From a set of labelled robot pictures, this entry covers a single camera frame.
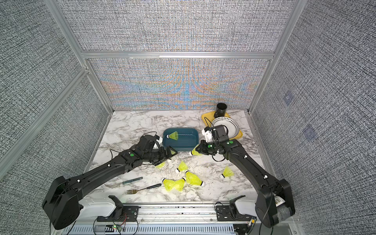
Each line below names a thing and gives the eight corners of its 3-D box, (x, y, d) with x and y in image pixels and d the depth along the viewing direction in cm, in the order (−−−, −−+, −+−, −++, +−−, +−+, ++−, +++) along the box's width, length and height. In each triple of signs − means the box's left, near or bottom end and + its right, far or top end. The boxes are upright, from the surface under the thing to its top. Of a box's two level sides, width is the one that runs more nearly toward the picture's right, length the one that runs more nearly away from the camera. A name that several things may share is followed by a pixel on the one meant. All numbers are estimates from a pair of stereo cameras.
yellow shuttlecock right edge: (222, 178, 87) (224, 175, 83) (219, 171, 90) (220, 168, 86) (231, 176, 88) (233, 173, 84) (228, 168, 91) (229, 165, 87)
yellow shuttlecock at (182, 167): (175, 172, 89) (175, 169, 86) (181, 163, 93) (181, 160, 90) (182, 176, 88) (182, 174, 85) (188, 167, 91) (188, 164, 88)
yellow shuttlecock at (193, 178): (183, 178, 87) (183, 175, 83) (187, 172, 89) (187, 169, 86) (201, 189, 83) (202, 186, 79) (204, 183, 85) (205, 180, 82)
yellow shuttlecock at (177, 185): (169, 191, 82) (168, 190, 80) (170, 179, 87) (169, 177, 84) (185, 191, 82) (185, 190, 80) (185, 179, 87) (185, 177, 84)
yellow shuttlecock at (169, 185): (159, 187, 84) (159, 186, 82) (163, 179, 87) (163, 177, 85) (173, 192, 82) (173, 191, 80) (176, 183, 85) (176, 182, 83)
